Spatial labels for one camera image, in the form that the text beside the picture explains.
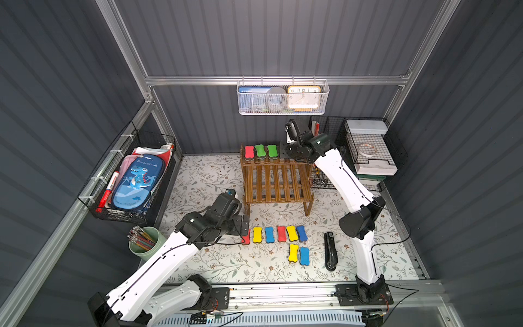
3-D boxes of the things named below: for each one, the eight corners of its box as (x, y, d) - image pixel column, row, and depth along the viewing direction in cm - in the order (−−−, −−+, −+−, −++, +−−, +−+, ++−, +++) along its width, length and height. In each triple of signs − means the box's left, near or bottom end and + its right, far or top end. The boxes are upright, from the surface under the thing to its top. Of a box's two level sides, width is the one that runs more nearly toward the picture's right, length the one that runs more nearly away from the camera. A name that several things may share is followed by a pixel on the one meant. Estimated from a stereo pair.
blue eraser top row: (299, 264, 83) (300, 263, 81) (299, 248, 87) (300, 246, 86) (308, 265, 83) (309, 264, 81) (308, 249, 87) (309, 247, 85)
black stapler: (325, 270, 82) (328, 267, 78) (323, 235, 91) (326, 231, 87) (335, 271, 81) (339, 268, 78) (333, 236, 91) (336, 232, 87)
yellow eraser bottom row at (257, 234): (252, 242, 89) (252, 240, 88) (253, 228, 94) (253, 226, 92) (261, 242, 89) (261, 240, 88) (262, 228, 94) (261, 226, 92)
